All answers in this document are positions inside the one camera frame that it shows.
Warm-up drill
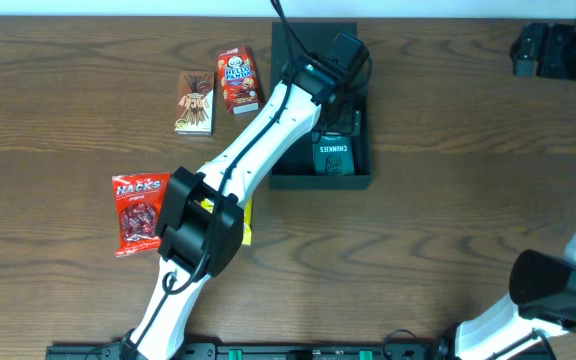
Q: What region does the brown Pocky box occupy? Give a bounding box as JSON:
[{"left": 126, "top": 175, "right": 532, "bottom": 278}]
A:
[{"left": 174, "top": 71, "right": 215, "bottom": 136}]

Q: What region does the teal Chunkies cookie box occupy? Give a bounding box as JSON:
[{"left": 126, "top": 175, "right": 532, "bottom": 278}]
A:
[{"left": 312, "top": 133, "right": 355, "bottom": 176}]

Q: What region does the red Hacks candy bag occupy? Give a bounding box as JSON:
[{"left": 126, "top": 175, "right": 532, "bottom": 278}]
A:
[{"left": 112, "top": 173, "right": 171, "bottom": 257}]

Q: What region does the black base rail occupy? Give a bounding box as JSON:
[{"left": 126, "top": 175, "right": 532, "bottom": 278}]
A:
[{"left": 45, "top": 342, "right": 434, "bottom": 360}]

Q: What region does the yellow Hacks candy bag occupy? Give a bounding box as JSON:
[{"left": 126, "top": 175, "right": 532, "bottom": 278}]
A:
[{"left": 198, "top": 160, "right": 254, "bottom": 247}]

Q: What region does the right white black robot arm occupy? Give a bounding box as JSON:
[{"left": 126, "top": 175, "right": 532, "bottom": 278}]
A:
[{"left": 437, "top": 20, "right": 576, "bottom": 359}]

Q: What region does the black gift box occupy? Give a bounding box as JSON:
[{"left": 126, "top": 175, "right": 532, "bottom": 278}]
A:
[{"left": 269, "top": 22, "right": 373, "bottom": 190}]

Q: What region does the red Hello Panda box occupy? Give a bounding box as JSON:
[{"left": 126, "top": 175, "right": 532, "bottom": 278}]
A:
[{"left": 216, "top": 46, "right": 261, "bottom": 115}]

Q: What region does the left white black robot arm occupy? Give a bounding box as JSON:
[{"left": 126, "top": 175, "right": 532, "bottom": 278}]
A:
[{"left": 119, "top": 55, "right": 372, "bottom": 359}]

